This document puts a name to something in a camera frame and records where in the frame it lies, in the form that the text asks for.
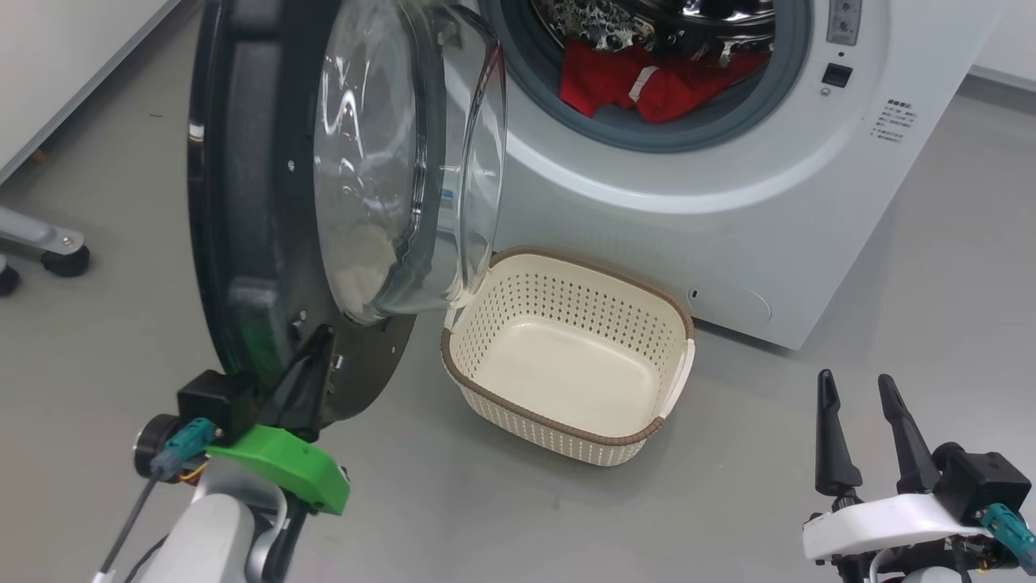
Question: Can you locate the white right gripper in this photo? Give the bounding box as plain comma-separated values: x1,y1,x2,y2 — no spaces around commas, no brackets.
801,369,988,564

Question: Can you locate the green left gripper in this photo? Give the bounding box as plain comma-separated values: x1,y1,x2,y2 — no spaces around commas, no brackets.
205,324,351,517

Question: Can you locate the round dark washing machine door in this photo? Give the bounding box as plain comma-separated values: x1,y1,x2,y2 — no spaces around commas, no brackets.
186,0,509,430

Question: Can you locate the red garment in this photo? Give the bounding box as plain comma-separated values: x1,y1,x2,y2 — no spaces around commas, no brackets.
558,40,771,124

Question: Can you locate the cream perforated laundry basket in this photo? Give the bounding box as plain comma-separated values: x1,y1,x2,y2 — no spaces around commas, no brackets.
440,246,697,468

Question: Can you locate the white front-load washing machine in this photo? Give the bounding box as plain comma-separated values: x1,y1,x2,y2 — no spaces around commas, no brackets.
441,0,1008,351

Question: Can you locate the white partition panel with casters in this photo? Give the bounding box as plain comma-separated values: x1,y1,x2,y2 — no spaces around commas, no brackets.
0,0,183,296
967,0,1036,91

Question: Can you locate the black cable with teal connector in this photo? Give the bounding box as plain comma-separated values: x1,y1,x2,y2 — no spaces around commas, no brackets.
93,419,218,583
978,502,1036,577

